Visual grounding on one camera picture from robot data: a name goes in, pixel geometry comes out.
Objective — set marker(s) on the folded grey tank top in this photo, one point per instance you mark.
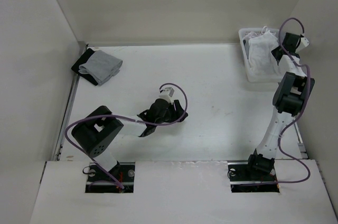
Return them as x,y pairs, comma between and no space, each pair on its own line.
101,66

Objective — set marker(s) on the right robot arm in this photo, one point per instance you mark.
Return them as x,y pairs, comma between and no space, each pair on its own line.
289,102

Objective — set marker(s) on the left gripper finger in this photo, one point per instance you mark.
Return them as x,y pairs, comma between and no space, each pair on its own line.
177,106
180,116

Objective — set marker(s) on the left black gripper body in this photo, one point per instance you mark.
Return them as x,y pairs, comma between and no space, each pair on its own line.
171,115

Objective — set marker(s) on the white front cover board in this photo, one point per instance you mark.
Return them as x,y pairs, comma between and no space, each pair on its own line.
177,192

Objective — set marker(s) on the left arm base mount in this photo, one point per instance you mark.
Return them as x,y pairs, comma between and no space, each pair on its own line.
99,182

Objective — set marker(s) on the right aluminium table rail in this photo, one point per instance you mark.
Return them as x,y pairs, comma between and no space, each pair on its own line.
301,145

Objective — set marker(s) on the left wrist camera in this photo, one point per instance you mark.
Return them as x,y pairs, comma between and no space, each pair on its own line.
167,94

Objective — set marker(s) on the folded black tank top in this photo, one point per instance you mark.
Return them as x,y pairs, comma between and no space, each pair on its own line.
82,60

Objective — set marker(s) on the white plastic basket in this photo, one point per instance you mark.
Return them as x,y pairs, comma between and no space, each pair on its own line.
244,35

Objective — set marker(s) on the left aluminium table rail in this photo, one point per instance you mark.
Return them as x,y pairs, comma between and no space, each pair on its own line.
58,141

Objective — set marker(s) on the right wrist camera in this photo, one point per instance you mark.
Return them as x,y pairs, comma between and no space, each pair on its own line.
304,42

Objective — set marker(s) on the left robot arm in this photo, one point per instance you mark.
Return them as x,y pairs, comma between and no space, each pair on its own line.
94,136

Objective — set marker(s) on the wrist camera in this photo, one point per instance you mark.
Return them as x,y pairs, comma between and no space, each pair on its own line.
304,42
167,94

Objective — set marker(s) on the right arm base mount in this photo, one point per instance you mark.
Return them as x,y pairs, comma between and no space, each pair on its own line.
244,181

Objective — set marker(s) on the white tank top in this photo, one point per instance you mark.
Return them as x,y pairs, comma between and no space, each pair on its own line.
260,46

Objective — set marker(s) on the aluminium table rail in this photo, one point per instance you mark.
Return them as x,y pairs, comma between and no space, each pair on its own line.
301,145
58,141

